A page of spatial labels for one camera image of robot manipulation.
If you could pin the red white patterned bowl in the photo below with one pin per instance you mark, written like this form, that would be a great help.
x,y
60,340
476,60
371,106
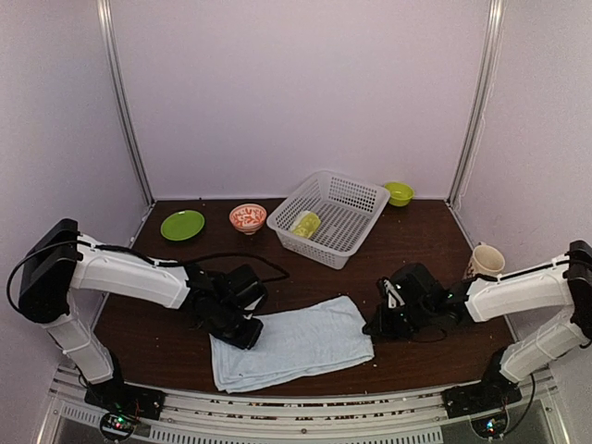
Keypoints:
x,y
248,218

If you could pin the right aluminium corner post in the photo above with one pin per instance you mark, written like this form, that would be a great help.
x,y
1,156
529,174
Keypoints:
x,y
484,85

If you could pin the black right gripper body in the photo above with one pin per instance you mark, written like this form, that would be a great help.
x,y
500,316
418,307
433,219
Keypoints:
x,y
402,326

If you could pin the green crocodile pattern towel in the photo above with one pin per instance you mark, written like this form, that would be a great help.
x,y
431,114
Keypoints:
x,y
305,224

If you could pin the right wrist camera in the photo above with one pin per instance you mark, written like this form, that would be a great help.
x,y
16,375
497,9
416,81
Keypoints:
x,y
390,293

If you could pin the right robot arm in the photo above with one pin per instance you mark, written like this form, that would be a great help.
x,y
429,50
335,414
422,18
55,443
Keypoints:
x,y
413,299

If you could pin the light blue towel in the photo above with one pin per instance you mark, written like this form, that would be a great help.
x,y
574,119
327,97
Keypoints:
x,y
316,340

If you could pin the aluminium front rail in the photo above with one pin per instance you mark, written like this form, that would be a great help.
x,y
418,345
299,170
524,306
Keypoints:
x,y
409,416

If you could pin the left aluminium corner post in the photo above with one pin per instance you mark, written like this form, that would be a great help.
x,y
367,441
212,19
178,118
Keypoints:
x,y
105,18

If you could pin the green round plate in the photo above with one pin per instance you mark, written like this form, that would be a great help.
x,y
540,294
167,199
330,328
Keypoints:
x,y
182,225

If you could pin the white perforated plastic basket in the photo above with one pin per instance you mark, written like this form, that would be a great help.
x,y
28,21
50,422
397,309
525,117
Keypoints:
x,y
348,209

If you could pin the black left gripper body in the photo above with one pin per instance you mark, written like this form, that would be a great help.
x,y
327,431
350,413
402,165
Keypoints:
x,y
226,326

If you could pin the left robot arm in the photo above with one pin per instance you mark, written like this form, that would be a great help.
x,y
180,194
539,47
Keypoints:
x,y
65,259

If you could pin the aluminium corner post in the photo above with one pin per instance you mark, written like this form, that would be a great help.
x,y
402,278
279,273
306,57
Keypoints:
x,y
484,85
105,18

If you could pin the small lime green bowl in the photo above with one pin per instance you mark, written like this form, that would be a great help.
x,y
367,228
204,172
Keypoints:
x,y
400,194

